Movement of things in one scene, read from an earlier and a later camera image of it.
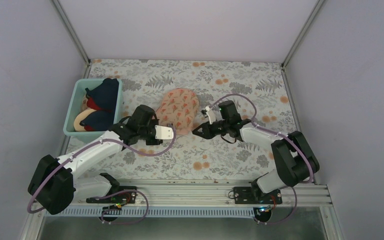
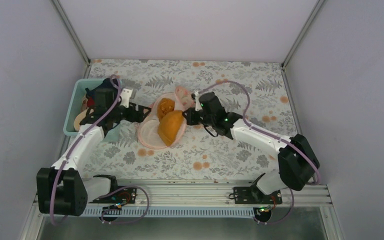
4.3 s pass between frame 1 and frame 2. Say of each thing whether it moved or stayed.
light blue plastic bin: stayed
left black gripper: moved
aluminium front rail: stayed
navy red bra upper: stayed
